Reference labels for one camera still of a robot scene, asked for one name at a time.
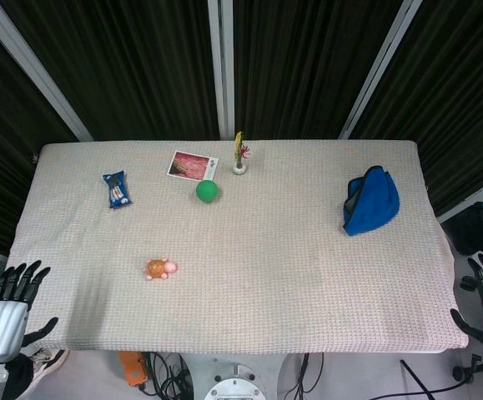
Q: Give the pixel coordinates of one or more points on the blue fabric pouch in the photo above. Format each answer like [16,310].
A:
[370,201]

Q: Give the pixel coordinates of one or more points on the black and white sneaker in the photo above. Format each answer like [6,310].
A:
[47,366]

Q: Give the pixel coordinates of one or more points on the red picture postcard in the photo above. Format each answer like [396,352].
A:
[192,166]

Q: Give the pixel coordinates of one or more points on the green ball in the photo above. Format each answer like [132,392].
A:
[207,192]

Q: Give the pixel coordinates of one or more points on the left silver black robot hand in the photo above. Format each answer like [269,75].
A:
[0,322]

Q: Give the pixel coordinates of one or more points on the small vase with flowers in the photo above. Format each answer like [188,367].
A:
[239,158]

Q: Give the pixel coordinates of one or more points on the blue cookie snack pack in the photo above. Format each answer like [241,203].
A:
[117,190]

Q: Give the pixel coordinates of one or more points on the white metal frame post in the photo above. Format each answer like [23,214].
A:
[221,68]
[376,68]
[28,62]

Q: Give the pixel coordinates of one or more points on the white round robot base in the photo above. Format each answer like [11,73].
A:
[234,385]

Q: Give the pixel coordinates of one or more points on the beige woven table cloth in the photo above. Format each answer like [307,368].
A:
[241,250]

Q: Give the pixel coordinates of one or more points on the orange power strip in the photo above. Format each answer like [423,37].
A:
[132,370]

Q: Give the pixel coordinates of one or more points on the orange toy turtle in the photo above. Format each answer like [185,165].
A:
[160,268]

